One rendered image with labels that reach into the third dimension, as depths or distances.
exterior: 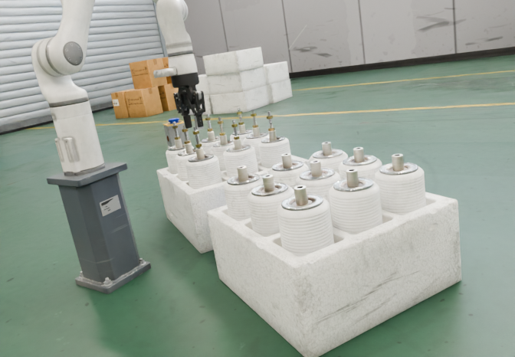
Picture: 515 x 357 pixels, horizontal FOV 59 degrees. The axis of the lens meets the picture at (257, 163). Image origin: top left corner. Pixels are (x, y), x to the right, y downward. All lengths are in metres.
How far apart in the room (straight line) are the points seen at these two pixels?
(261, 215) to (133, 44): 6.94
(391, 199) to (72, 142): 0.74
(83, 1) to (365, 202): 0.81
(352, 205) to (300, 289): 0.19
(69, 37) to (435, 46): 5.54
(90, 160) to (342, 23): 5.82
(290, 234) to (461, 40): 5.60
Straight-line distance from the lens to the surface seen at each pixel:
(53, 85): 1.20
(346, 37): 6.74
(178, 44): 1.26
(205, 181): 1.28
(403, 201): 0.93
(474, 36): 6.24
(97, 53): 7.27
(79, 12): 1.21
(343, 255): 0.80
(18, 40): 6.72
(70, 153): 1.17
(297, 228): 0.79
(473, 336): 0.91
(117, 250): 1.23
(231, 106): 4.15
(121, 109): 5.47
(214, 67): 4.20
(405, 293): 0.94
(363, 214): 0.85
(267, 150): 1.36
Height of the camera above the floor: 0.53
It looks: 14 degrees down
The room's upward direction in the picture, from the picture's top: 9 degrees counter-clockwise
